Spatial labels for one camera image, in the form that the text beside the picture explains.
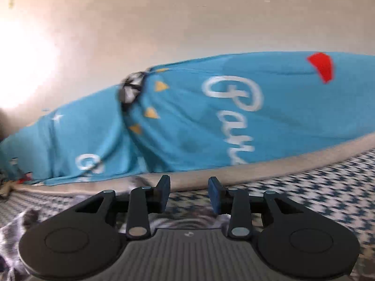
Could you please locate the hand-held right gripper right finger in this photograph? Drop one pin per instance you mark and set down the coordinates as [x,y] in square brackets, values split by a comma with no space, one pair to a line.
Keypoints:
[215,196]

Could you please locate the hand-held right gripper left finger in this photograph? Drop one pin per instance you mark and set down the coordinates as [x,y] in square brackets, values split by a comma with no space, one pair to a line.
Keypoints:
[164,193]

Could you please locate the grey patterned fleece garment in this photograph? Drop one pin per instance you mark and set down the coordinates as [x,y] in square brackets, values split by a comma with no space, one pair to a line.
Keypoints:
[17,234]

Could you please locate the blue printed bed bumper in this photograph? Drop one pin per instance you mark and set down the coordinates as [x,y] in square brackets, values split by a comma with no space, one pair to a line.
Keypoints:
[181,128]

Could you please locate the blue houndstooth bed mat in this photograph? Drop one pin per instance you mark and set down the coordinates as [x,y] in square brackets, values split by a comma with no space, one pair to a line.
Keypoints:
[322,187]

